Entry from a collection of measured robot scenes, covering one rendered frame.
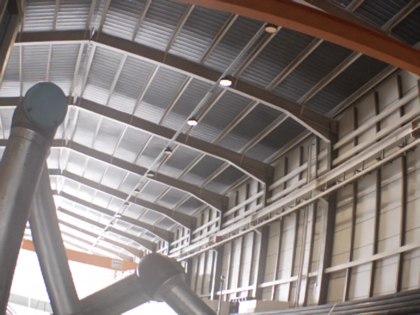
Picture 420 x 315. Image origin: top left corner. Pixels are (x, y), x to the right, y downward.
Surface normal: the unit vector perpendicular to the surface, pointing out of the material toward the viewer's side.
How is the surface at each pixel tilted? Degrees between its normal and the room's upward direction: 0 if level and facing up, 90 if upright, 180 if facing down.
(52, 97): 82
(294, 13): 90
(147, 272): 76
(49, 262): 101
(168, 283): 107
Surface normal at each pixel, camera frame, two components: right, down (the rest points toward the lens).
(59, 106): 0.55, -0.33
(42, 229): 0.12, -0.14
